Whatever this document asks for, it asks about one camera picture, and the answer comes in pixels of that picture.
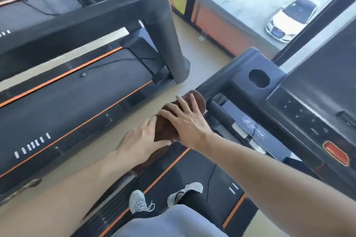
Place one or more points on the person's left hand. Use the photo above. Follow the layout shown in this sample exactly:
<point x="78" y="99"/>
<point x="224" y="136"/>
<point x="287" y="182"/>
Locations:
<point x="139" y="145"/>

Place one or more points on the person's right hand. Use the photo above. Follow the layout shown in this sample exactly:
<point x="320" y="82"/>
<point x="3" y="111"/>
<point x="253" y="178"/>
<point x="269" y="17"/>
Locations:
<point x="192" y="128"/>

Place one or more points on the brown microfibre cloth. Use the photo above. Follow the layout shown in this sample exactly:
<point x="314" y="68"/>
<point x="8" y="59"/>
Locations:
<point x="165" y="130"/>

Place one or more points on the black treadmill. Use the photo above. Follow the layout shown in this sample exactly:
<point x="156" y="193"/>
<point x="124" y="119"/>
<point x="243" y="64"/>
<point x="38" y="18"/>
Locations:
<point x="69" y="106"/>
<point x="27" y="14"/>
<point x="244" y="59"/>

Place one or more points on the person's left forearm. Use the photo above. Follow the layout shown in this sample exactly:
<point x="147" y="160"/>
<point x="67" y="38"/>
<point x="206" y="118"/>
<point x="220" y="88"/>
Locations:
<point x="55" y="198"/>

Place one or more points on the person's right forearm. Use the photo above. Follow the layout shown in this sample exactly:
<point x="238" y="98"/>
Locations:
<point x="292" y="189"/>

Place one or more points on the person's left grey shoe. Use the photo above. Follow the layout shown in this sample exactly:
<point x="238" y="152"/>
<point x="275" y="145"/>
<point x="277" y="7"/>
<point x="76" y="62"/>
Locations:
<point x="136" y="199"/>

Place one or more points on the person's grey shoe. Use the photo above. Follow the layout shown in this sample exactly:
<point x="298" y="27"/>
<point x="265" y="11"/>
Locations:
<point x="192" y="187"/>
<point x="136" y="199"/>

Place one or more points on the person's right grey shoe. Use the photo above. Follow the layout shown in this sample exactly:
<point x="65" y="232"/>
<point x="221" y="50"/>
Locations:
<point x="192" y="187"/>

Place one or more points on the person's grey shirt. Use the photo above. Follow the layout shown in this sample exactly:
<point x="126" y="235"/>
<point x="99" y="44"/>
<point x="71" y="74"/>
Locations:
<point x="172" y="223"/>

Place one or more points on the orange patterned parapet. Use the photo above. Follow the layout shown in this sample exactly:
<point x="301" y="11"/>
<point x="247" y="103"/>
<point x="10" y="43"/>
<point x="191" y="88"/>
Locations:
<point x="222" y="34"/>

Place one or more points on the white car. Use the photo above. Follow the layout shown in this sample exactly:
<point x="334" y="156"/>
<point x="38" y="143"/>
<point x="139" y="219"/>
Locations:
<point x="286" y="21"/>

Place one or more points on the grey metal floor bracket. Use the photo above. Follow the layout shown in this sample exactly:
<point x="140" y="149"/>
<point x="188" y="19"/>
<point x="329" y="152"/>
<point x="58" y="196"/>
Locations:
<point x="202" y="38"/>

